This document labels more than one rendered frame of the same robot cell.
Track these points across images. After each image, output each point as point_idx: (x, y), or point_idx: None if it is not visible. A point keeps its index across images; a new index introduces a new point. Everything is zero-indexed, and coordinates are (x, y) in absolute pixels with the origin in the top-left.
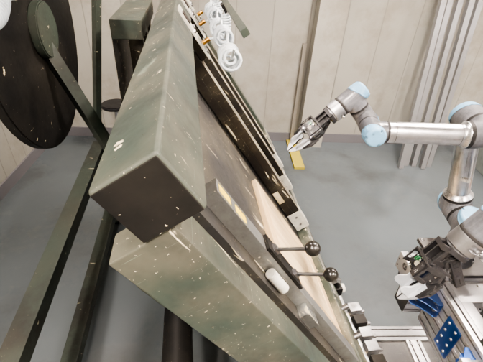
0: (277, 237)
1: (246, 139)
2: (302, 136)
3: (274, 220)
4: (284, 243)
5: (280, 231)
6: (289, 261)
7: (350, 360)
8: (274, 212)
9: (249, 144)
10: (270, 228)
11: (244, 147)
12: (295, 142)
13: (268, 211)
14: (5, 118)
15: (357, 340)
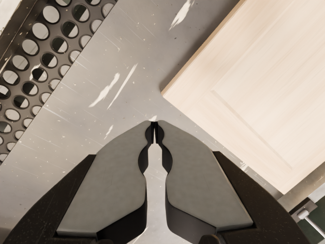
0: (272, 155)
1: (3, 49)
2: (143, 228)
3: (257, 104)
4: (293, 115)
5: (280, 97)
6: (306, 144)
7: None
8: (250, 62)
9: (16, 26)
10: (256, 169)
11: (25, 27)
12: (145, 167)
13: (237, 128)
14: None
15: None
